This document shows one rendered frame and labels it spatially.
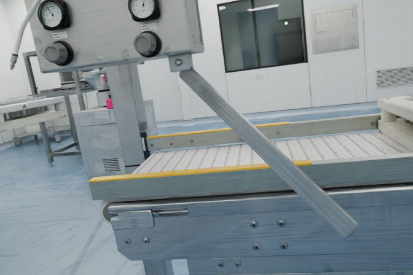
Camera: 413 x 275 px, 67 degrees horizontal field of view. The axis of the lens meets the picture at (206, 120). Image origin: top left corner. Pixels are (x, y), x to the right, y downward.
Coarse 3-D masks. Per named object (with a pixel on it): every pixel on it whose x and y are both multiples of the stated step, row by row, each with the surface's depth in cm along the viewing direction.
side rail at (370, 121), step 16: (272, 128) 70; (288, 128) 70; (304, 128) 69; (320, 128) 69; (336, 128) 68; (352, 128) 68; (368, 128) 67; (160, 144) 75; (176, 144) 74; (192, 144) 74; (208, 144) 73
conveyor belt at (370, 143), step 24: (240, 144) 72; (288, 144) 66; (312, 144) 64; (336, 144) 62; (360, 144) 60; (384, 144) 58; (144, 168) 64; (168, 168) 62; (192, 168) 60; (216, 192) 48; (240, 192) 47
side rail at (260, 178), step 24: (312, 168) 43; (336, 168) 43; (360, 168) 42; (384, 168) 42; (408, 168) 41; (96, 192) 49; (120, 192) 48; (144, 192) 48; (168, 192) 47; (192, 192) 47
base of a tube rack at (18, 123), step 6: (42, 114) 103; (48, 114) 104; (54, 114) 106; (60, 114) 109; (66, 114) 111; (12, 120) 94; (18, 120) 95; (24, 120) 97; (30, 120) 98; (36, 120) 100; (42, 120) 102; (0, 126) 90; (6, 126) 91; (12, 126) 93; (18, 126) 95
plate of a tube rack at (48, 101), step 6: (30, 102) 99; (36, 102) 101; (42, 102) 103; (48, 102) 105; (54, 102) 107; (60, 102) 109; (0, 108) 90; (6, 108) 92; (12, 108) 93; (18, 108) 95; (24, 108) 97; (30, 108) 99
